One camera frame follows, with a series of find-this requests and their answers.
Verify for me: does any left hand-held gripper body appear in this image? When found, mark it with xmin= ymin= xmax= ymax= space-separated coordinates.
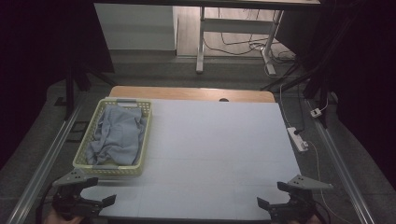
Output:
xmin=50 ymin=169 xmax=104 ymax=219

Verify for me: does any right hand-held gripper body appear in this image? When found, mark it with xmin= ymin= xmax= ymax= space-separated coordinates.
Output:
xmin=268 ymin=174 xmax=334 ymax=223

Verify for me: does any grey-blue cloth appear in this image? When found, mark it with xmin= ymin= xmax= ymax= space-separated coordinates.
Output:
xmin=85 ymin=104 xmax=148 ymax=166

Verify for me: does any pale green plastic basket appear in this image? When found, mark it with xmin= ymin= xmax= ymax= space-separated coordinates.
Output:
xmin=72 ymin=97 xmax=153 ymax=177

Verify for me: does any person's right hand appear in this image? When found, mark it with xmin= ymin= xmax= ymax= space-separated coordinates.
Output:
xmin=288 ymin=214 xmax=323 ymax=224

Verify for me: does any person's left hand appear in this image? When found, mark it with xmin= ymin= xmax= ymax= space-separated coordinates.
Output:
xmin=43 ymin=212 xmax=85 ymax=224

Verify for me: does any white power strip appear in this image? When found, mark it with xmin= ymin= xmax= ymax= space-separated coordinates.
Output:
xmin=286 ymin=126 xmax=309 ymax=153

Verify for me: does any white table mat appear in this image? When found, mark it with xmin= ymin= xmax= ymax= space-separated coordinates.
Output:
xmin=80 ymin=98 xmax=302 ymax=222

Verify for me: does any black stand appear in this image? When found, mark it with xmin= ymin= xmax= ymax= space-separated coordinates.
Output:
xmin=63 ymin=60 xmax=117 ymax=121

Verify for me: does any white cabinet panel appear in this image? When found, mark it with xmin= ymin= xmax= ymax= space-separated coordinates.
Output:
xmin=93 ymin=3 xmax=179 ymax=52

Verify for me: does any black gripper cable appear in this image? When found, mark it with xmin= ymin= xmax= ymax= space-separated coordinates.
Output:
xmin=313 ymin=200 xmax=332 ymax=224
xmin=35 ymin=183 xmax=57 ymax=224

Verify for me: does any thin yellow cable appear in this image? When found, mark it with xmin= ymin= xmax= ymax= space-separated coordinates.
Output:
xmin=306 ymin=139 xmax=345 ymax=224

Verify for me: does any aluminium rail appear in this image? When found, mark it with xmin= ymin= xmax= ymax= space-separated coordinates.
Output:
xmin=5 ymin=101 xmax=84 ymax=224
xmin=305 ymin=98 xmax=377 ymax=224

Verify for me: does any white cable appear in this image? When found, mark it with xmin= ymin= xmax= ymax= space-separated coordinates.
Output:
xmin=278 ymin=83 xmax=293 ymax=129

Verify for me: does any black floor cable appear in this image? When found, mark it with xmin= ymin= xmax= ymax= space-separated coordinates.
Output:
xmin=203 ymin=7 xmax=297 ymax=63

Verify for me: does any white desk frame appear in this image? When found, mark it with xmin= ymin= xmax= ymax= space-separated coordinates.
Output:
xmin=195 ymin=6 xmax=285 ymax=77

